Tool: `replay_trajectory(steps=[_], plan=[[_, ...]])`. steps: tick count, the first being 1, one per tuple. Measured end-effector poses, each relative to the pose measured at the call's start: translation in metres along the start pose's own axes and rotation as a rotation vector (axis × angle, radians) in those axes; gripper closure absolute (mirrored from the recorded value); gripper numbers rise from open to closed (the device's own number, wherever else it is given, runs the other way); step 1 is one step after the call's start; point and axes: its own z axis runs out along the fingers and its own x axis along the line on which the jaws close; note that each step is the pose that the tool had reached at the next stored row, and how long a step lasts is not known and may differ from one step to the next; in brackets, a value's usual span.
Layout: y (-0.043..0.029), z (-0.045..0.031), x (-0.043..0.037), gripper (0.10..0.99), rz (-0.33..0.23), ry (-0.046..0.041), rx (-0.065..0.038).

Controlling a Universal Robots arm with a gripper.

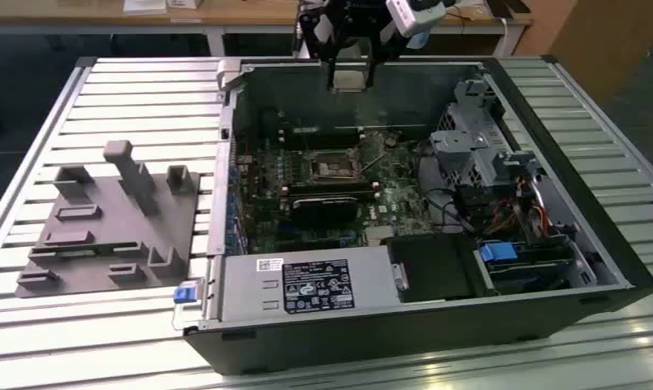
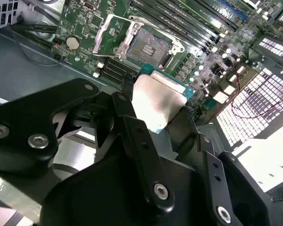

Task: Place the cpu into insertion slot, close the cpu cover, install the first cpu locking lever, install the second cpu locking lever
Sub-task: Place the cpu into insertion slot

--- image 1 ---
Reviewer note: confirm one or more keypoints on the round coin battery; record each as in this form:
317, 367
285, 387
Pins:
391, 140

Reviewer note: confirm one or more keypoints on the black graphics card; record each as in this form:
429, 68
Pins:
327, 211

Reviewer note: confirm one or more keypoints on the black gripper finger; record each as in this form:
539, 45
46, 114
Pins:
373, 69
333, 75

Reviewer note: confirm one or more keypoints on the blue power supply latch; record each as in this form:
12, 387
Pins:
185, 294

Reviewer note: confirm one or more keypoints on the silver chipset heatsink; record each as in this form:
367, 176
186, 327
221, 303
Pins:
380, 235

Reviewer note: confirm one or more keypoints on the silver power supply unit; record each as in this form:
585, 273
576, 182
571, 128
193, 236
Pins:
240, 292

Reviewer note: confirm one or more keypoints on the green motherboard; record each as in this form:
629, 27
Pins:
397, 203

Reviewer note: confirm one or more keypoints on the white box with print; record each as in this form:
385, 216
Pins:
185, 4

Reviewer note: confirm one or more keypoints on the black open PC case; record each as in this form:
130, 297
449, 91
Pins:
360, 345

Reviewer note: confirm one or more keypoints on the black plastic shroud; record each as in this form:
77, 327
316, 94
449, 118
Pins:
435, 268

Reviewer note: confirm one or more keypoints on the pale blue teach pendant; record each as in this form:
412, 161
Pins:
419, 40

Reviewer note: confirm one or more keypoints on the wooden desk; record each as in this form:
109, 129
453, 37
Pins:
89, 18

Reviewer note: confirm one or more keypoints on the hard disk in blue carrier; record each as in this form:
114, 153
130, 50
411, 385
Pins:
499, 252

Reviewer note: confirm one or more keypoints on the CPU socket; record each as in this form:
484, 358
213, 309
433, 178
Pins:
332, 168

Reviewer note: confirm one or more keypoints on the black flat bars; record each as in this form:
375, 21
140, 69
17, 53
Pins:
503, 8

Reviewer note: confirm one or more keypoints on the grey parts rack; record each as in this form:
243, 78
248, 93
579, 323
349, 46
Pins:
116, 227

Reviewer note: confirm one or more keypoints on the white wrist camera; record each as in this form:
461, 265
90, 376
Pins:
413, 14

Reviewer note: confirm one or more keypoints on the silver drive cage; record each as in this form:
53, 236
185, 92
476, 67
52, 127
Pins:
463, 162

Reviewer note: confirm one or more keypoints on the square silver CPU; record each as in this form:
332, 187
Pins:
353, 79

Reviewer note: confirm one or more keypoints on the wooden cabinet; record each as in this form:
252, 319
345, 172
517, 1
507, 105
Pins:
603, 40

